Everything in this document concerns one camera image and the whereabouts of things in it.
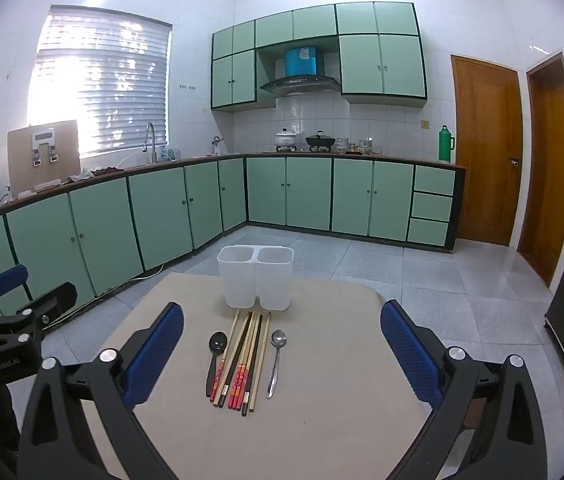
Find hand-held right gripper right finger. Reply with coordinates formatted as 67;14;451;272
381;300;547;480

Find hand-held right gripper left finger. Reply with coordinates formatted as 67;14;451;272
19;302;185;480

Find black plastic spoon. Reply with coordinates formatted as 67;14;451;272
205;331;229;397

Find black chopstick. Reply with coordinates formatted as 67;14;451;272
219;311;253;409
241;313;263;416

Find white double utensil holder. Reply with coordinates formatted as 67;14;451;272
217;244;295;311

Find metal spoon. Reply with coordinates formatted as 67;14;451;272
266;329;289;400

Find cardboard board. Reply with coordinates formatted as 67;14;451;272
6;119;82;199

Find green lower kitchen cabinets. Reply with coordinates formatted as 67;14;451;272
0;154;465;318

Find kitchen faucet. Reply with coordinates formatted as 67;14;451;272
141;121;159;165

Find green thermos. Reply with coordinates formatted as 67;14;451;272
436;125;457;163

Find wooden door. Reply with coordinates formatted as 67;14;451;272
450;54;522;247
517;52;564;289

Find window blinds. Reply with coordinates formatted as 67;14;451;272
29;5;173;157

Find black wok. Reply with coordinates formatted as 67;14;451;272
305;130;337;153

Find white cooking pot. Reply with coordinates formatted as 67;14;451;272
275;127;297;152

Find range hood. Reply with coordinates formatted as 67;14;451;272
260;45;341;97

